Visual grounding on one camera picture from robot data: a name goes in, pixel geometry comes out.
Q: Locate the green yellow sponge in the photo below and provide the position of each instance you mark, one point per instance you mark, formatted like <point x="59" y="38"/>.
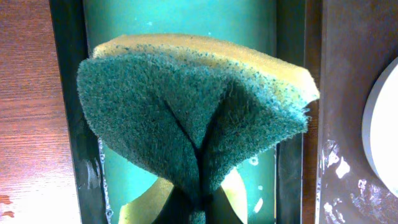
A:
<point x="189" y="109"/>

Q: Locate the green plastic tray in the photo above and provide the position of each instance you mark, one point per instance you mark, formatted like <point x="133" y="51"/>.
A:
<point x="104" y="180"/>

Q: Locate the grey plate with stain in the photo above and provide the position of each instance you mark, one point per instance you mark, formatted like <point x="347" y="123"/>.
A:
<point x="379" y="127"/>

